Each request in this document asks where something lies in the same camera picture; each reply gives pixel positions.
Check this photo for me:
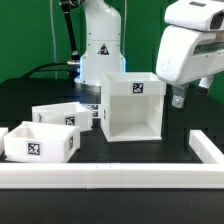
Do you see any white front drawer box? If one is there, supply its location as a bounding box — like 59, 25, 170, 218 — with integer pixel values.
4, 121, 80, 163

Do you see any white L-shaped fence rail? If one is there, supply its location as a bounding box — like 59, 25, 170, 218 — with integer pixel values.
0, 130, 224, 189

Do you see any paper sheet with tags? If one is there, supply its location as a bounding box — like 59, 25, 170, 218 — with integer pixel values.
84, 104, 101, 119

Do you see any white block at left edge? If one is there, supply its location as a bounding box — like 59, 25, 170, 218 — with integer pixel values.
0, 127, 8, 156

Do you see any white rear drawer box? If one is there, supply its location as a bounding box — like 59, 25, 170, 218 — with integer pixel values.
32, 102, 92, 132

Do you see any white drawer box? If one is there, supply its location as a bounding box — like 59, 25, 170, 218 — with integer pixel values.
4, 121, 80, 163
32, 102, 92, 132

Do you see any black cable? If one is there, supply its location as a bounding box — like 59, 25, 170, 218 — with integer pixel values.
22, 61, 81, 80

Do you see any thin white cable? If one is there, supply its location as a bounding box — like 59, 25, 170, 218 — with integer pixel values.
49, 0, 58, 80

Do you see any white drawer cabinet frame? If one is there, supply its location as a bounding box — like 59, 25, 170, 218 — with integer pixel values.
101, 72, 166, 142

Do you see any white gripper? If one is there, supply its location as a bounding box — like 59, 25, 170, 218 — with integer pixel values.
156, 25, 224, 108

